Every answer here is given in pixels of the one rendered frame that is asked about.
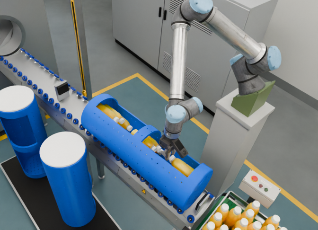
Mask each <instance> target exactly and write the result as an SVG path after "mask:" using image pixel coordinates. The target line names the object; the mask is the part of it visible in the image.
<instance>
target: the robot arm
mask: <svg viewBox="0 0 318 230"><path fill-rule="evenodd" d="M195 19H196V20H197V21H198V22H200V23H202V24H203V25H204V26H206V27H207V28H208V29H210V30H211V31H212V32H214V33H215V34H216V35H217V36H218V37H220V38H221V39H222V40H224V41H225V42H226V43H228V44H229V45H230V46H232V47H233V48H234V49H236V50H237V51H238V52H239V53H240V54H238V55H237V56H235V57H233V58H231V59H230V64H231V67H232V70H233V72H234V75H235V77H236V79H237V82H238V92H239V95H241V96H243V95H248V94H251V93H254V92H257V91H259V90H261V89H262V88H264V87H265V86H266V84H265V82H264V81H263V80H262V79H261V78H260V77H259V75H258V74H260V73H263V72H267V71H273V70H275V69H278V68H279V67H280V65H281V61H282V58H281V53H280V50H279V49H278V48H277V47H276V46H270V47H267V46H266V45H265V44H264V43H257V42H256V41H255V40H254V39H252V38H251V37H250V36H249V35H247V34H246V33H245V32H244V31H243V30H241V29H240V28H239V27H238V26H237V25H235V24H234V23H233V22H232V21H231V20H229V19H228V18H227V17H226V16H225V15H223V14H222V13H221V12H220V11H218V10H217V9H216V8H215V7H214V6H213V2H212V0H185V1H184V2H182V3H181V4H180V5H179V6H178V8H177V9H176V11H175V13H174V15H173V18H172V21H171V29H172V30H173V42H172V58H171V74H170V89H169V99H168V104H167V105H166V107H165V114H166V121H165V127H164V130H163V131H162V132H163V133H164V135H162V136H161V138H160V139H159V145H160V146H161V147H162V148H163V149H165V150H164V151H162V150H161V151H160V153H161V154H162V155H163V156H164V157H165V160H166V161H168V160H169V157H170V154H171V155H174V154H175V152H176V151H177V153H178V154H179V156H180V157H181V158H184V157H185V156H186V155H188V151H187V150H186V148H185V147H184V146H183V144H182V142H181V141H180V140H179V136H180V135H181V131H182V127H183V124H184V123H185V122H187V121H188V120H190V119H192V118H193V117H195V116H196V115H198V114H200V113H201V112H202V110H203V105H202V103H201V101H200V99H198V98H196V97H192V98H190V99H189V100H186V101H185V99H184V95H185V78H186V52H187V34H188V31H189V30H190V28H191V23H192V21H193V20H195ZM171 152H172V153H171Z"/></svg>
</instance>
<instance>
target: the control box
mask: <svg viewBox="0 0 318 230"><path fill-rule="evenodd" d="M252 176H257V178H258V180H257V181H254V180H253V179H252ZM260 184H262V185H263V187H262V188H260V187H259V185H260ZM265 188H268V192H266V191H265ZM239 189H241V190H242V191H244V192H245V193H246V194H248V195H249V196H251V197H252V198H253V199H255V200H256V201H259V203H260V204H262V205H263V206H264V207H265V208H267V209H268V208H269V207H270V206H271V204H272V203H273V202H274V201H275V199H276V197H277V196H278V194H279V192H280V191H281V189H279V188H278V187H277V186H275V185H274V184H272V183H271V182H269V181H268V180H266V179H265V178H263V177H262V176H260V175H259V174H257V173H256V172H254V171H253V170H250V171H249V172H248V173H247V174H246V176H245V177H244V178H243V180H242V182H241V183H240V185H239Z"/></svg>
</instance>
